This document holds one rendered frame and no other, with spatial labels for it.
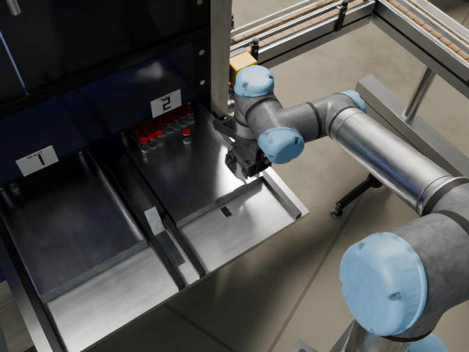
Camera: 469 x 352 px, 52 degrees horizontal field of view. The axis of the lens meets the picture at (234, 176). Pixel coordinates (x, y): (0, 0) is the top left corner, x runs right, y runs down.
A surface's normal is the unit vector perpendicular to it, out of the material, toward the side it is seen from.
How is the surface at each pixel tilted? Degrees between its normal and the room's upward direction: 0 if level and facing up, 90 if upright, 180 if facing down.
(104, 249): 0
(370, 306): 83
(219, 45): 90
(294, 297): 0
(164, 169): 0
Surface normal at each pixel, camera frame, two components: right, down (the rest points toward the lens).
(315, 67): 0.04, -0.57
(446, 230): -0.06, -0.75
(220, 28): 0.56, 0.69
